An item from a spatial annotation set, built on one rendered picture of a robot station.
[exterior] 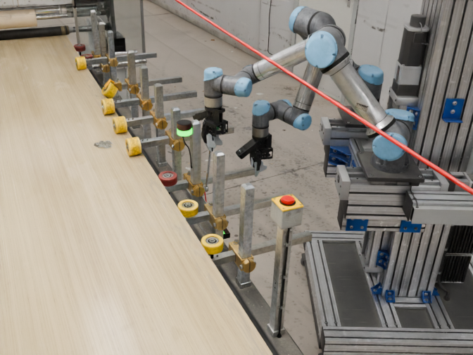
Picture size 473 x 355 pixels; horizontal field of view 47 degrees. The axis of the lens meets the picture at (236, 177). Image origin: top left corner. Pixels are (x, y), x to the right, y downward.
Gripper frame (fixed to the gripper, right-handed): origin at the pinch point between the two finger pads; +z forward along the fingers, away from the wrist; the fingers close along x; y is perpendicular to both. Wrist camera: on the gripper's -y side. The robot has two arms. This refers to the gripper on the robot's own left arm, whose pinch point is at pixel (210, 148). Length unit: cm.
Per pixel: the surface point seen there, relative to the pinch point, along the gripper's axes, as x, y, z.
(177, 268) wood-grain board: -53, 42, 12
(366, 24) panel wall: 295, -113, 12
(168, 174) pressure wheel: -17.1, -7.9, 9.4
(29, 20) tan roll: 35, -229, -11
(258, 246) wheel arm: -18, 45, 19
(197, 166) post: -8.7, 1.3, 5.2
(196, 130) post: -9.0, 1.7, -11.5
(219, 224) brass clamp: -19.8, 26.4, 17.3
